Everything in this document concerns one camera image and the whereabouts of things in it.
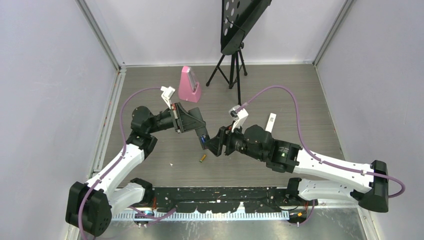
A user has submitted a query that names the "purple cable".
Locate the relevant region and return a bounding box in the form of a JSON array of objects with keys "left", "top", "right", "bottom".
[
  {"left": 236, "top": 85, "right": 406, "bottom": 227},
  {"left": 78, "top": 87, "right": 163, "bottom": 240}
]

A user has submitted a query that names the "pink metronome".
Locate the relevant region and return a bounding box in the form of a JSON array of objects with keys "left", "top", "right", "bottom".
[{"left": 178, "top": 66, "right": 202, "bottom": 103}]

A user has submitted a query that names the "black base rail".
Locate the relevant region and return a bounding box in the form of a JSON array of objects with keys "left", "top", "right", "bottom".
[{"left": 140, "top": 186, "right": 303, "bottom": 214}]

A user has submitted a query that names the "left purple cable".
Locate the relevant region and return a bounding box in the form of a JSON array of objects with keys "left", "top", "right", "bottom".
[{"left": 78, "top": 87, "right": 163, "bottom": 240}]

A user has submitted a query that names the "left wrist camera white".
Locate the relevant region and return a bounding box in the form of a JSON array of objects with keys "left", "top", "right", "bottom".
[{"left": 160, "top": 86, "right": 175, "bottom": 109}]

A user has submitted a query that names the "black music stand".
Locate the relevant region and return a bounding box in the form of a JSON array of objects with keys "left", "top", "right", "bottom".
[{"left": 206, "top": 0, "right": 272, "bottom": 105}]

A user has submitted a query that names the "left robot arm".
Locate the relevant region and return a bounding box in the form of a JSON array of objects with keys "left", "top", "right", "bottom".
[{"left": 65, "top": 102, "right": 209, "bottom": 237}]

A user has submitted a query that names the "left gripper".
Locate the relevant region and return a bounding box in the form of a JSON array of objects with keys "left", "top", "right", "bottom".
[{"left": 147, "top": 102, "right": 205, "bottom": 134}]

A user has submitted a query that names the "white remote control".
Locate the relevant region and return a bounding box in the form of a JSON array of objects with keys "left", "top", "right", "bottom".
[{"left": 265, "top": 113, "right": 277, "bottom": 133}]

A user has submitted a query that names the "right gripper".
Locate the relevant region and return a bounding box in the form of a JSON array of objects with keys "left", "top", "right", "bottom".
[{"left": 203, "top": 119, "right": 266, "bottom": 162}]

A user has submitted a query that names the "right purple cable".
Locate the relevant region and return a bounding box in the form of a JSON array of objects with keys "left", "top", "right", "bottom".
[{"left": 236, "top": 85, "right": 406, "bottom": 227}]

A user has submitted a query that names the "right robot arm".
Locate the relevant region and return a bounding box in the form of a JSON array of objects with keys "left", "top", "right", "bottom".
[{"left": 200, "top": 125, "right": 389, "bottom": 213}]

